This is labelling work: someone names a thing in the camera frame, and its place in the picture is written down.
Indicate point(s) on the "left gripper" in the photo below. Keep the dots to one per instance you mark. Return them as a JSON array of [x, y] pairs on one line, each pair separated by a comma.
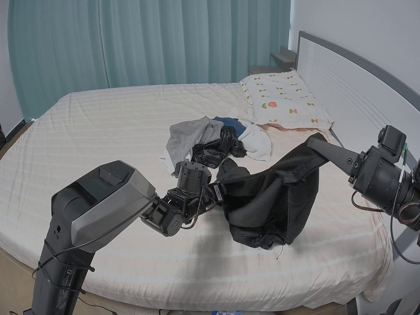
[[210, 197]]

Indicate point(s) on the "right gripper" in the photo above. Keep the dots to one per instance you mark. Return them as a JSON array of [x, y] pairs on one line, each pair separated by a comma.
[[377, 179]]

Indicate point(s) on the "black T-shirt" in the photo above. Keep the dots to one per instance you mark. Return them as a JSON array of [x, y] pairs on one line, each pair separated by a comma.
[[262, 205]]

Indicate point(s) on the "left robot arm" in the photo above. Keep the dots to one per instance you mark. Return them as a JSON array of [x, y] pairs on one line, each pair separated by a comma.
[[105, 202]]

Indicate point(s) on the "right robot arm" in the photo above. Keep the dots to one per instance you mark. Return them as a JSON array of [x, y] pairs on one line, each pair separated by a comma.
[[411, 215]]

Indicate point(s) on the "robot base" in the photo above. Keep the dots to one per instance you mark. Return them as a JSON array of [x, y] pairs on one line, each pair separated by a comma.
[[226, 313]]

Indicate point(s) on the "pile of clothes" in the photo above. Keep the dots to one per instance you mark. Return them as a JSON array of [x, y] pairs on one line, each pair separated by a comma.
[[187, 136]]

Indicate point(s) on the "bed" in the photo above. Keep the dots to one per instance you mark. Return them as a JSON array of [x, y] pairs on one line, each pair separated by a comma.
[[114, 126]]

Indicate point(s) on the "white printed pillow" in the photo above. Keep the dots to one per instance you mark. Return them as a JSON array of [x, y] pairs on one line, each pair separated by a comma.
[[282, 100]]

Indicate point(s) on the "grey bedside table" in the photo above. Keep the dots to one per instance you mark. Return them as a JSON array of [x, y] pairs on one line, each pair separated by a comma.
[[282, 57]]

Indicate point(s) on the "blue-green curtain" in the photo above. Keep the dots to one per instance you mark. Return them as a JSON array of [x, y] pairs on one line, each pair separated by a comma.
[[197, 31], [55, 44]]

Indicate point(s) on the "black chest of drawers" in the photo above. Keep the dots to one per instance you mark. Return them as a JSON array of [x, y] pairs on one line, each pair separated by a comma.
[[2, 136]]

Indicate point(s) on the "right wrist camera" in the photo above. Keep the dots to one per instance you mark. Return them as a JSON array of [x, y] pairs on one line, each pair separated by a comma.
[[393, 141]]

